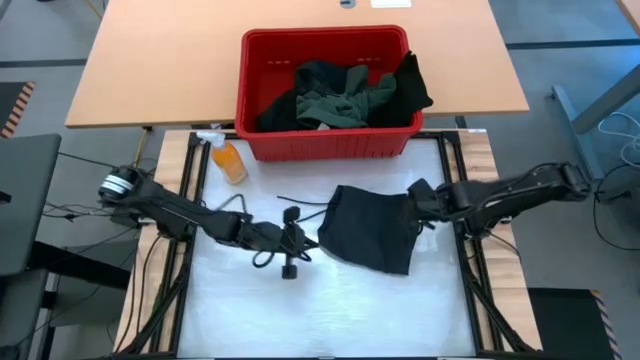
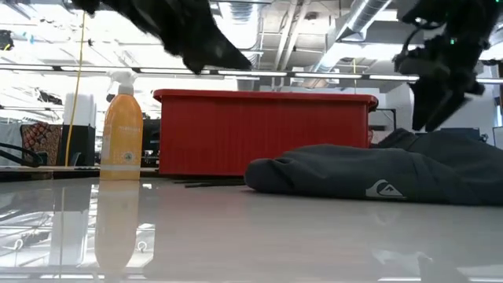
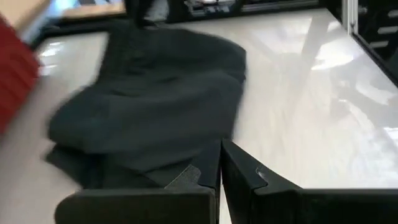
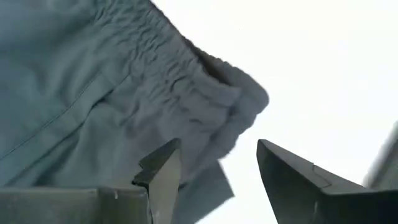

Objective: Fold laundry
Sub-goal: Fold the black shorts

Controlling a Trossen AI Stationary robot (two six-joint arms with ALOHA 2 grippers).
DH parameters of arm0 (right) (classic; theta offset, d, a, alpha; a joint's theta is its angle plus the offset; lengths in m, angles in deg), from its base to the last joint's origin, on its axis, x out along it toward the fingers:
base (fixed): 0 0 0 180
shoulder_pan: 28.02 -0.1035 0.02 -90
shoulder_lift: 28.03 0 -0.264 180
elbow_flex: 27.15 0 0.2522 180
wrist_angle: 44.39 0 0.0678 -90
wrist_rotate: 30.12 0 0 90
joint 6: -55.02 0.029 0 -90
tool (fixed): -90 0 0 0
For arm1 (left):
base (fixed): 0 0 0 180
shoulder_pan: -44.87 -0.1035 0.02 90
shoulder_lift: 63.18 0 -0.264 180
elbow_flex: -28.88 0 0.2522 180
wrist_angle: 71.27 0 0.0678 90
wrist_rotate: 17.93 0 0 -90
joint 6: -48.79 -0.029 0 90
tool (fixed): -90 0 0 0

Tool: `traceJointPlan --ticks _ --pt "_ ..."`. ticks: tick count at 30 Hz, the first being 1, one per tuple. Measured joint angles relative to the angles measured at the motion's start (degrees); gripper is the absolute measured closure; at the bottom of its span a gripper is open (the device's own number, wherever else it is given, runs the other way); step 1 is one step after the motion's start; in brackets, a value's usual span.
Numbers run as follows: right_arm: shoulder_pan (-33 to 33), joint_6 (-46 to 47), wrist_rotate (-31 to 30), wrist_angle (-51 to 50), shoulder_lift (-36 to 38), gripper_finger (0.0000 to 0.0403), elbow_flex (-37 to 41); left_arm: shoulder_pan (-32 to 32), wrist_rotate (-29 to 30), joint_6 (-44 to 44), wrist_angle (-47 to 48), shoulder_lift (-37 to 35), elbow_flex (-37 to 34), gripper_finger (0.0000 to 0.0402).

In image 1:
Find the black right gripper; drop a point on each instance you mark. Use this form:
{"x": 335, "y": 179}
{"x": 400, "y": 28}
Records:
{"x": 422, "y": 197}

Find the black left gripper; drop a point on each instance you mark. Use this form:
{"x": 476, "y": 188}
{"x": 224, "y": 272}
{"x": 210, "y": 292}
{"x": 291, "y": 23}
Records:
{"x": 280, "y": 237}

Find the dark navy shorts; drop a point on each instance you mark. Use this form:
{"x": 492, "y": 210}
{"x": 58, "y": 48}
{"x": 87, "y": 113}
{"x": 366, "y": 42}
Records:
{"x": 365, "y": 230}

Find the black trousers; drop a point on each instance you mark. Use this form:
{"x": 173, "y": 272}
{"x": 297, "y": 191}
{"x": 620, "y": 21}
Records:
{"x": 410, "y": 95}

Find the green button shirt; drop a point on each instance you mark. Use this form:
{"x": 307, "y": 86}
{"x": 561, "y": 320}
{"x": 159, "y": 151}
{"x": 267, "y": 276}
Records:
{"x": 340, "y": 107}

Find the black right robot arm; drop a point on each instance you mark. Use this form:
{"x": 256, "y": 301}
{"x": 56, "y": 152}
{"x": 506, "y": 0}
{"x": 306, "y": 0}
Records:
{"x": 500, "y": 192}

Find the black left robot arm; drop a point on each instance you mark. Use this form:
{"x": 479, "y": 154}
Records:
{"x": 170, "y": 207}

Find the red plastic laundry basket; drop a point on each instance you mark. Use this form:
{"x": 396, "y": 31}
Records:
{"x": 325, "y": 145}

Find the orange spray bottle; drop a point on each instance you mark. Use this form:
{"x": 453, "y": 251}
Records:
{"x": 230, "y": 165}

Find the dark denim jeans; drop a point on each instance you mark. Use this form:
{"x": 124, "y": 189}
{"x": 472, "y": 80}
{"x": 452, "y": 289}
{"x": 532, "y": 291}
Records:
{"x": 320, "y": 75}

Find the grey metal desk leg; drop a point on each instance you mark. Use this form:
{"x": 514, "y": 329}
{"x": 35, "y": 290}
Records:
{"x": 579, "y": 131}

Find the white paper sheet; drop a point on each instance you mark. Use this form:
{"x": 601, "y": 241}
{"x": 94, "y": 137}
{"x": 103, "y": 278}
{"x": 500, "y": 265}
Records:
{"x": 390, "y": 3}

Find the light wooden desk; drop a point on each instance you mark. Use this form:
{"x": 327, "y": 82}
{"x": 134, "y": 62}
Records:
{"x": 165, "y": 60}

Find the dark grey office chair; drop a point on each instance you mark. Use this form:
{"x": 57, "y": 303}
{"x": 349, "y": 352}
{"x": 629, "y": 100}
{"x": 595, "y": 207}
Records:
{"x": 25, "y": 200}

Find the black aluminium table frame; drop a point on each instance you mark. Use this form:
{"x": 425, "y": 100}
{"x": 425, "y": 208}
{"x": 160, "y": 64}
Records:
{"x": 194, "y": 142}

